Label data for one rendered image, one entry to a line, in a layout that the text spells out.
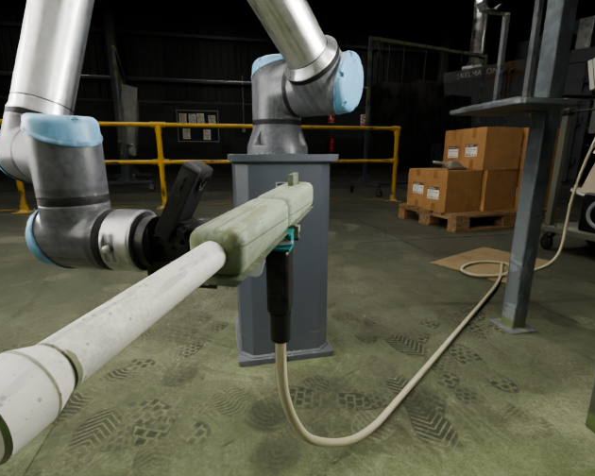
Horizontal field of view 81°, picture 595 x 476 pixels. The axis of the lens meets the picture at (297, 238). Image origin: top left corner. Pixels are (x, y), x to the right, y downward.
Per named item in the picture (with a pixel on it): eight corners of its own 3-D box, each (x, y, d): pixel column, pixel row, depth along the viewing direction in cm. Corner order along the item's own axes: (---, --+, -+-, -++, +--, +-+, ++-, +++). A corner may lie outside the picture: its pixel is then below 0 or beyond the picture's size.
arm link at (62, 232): (11, 206, 48) (25, 276, 50) (91, 208, 45) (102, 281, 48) (68, 197, 57) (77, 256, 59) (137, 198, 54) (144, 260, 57)
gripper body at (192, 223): (241, 270, 53) (168, 265, 55) (238, 213, 51) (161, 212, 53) (220, 290, 46) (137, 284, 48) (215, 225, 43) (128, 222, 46)
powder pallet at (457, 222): (486, 211, 404) (488, 198, 401) (556, 224, 331) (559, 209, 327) (398, 217, 366) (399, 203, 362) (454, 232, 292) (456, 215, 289)
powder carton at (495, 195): (486, 204, 352) (490, 168, 344) (513, 209, 326) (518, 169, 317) (457, 207, 338) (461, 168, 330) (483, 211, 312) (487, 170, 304)
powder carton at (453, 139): (473, 166, 370) (478, 131, 361) (495, 168, 342) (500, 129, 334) (442, 167, 361) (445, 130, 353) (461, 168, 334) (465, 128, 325)
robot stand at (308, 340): (234, 322, 137) (227, 154, 122) (311, 314, 143) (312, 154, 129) (239, 367, 108) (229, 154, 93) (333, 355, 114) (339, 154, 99)
